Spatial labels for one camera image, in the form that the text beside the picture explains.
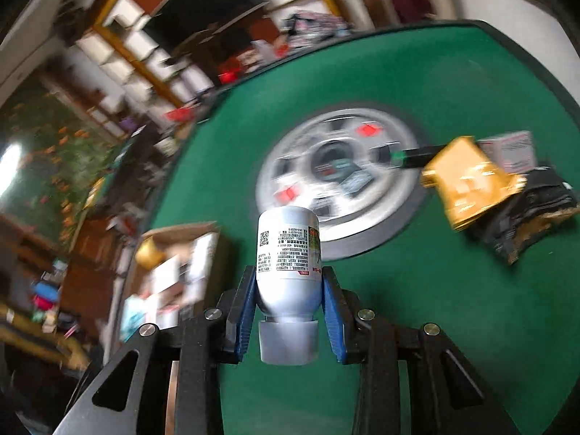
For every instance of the small grey box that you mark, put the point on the small grey box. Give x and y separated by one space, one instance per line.
512 147

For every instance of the floral fabric bag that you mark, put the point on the floral fabric bag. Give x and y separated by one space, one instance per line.
312 27

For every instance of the flower wall painting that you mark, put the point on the flower wall painting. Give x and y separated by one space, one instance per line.
54 167

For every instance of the cardboard box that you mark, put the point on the cardboard box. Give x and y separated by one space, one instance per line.
190 229

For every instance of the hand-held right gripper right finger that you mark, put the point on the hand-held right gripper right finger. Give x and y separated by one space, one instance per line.
333 321

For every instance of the black flat television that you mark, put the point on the black flat television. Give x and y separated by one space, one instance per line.
204 9

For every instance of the black snack packet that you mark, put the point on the black snack packet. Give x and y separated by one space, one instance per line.
530 217

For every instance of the red plastic bag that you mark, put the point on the red plastic bag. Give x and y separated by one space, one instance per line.
179 113

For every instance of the round silver table control panel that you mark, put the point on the round silver table control panel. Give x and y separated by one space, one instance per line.
344 217

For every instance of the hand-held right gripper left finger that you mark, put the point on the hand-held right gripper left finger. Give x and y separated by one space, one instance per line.
242 321

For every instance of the light blue tissue packet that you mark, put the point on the light blue tissue packet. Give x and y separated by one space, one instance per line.
136 317

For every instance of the wooden wall cabinet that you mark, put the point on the wooden wall cabinet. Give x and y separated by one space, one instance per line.
136 45

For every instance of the white bottle red label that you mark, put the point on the white bottle red label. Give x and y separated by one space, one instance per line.
285 281

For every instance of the yellow tape roll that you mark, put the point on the yellow tape roll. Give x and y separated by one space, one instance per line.
149 251

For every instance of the gold foil packet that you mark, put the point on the gold foil packet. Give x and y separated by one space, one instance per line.
471 185

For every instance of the black tube green band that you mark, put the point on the black tube green band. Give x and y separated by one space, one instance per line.
417 156

